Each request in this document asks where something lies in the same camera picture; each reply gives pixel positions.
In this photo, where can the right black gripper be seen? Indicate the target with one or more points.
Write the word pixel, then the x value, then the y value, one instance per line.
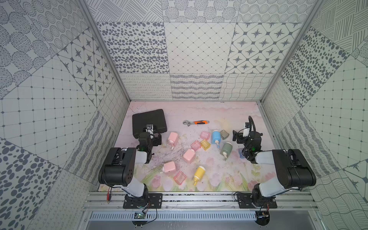
pixel 240 137

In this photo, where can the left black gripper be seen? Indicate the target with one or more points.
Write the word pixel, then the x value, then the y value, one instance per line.
pixel 156 139

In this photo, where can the pink pencil sharpener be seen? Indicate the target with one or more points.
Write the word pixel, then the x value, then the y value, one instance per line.
pixel 173 140
pixel 189 155
pixel 169 167

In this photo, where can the yellow transparent tray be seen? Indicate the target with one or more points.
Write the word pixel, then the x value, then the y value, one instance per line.
pixel 205 144

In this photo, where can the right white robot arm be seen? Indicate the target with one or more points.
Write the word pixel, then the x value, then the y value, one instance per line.
pixel 292 169

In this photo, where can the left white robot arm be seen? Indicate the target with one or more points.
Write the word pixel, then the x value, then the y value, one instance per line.
pixel 117 170

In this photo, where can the blue transparent tray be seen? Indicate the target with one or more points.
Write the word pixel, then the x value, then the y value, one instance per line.
pixel 241 154

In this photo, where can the grey transparent tray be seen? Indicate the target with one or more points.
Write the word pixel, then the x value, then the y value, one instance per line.
pixel 224 134

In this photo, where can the blue pencil sharpener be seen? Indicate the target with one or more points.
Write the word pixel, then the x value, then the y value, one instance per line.
pixel 215 138

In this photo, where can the black plastic tool case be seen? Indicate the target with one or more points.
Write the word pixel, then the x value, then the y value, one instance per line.
pixel 155 118

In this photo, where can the pink floral table mat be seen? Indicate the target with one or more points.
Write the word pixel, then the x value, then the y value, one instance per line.
pixel 233 174

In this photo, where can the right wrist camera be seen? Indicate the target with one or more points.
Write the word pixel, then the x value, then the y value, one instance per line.
pixel 246 130

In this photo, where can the orange handled adjustable wrench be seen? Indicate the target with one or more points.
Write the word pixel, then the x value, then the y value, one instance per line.
pixel 200 122

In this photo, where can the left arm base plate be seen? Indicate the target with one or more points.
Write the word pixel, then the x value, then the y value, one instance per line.
pixel 150 200

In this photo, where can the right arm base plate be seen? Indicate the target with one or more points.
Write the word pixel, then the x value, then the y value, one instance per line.
pixel 248 201

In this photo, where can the aluminium mounting rail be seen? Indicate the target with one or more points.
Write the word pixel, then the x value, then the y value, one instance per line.
pixel 185 201

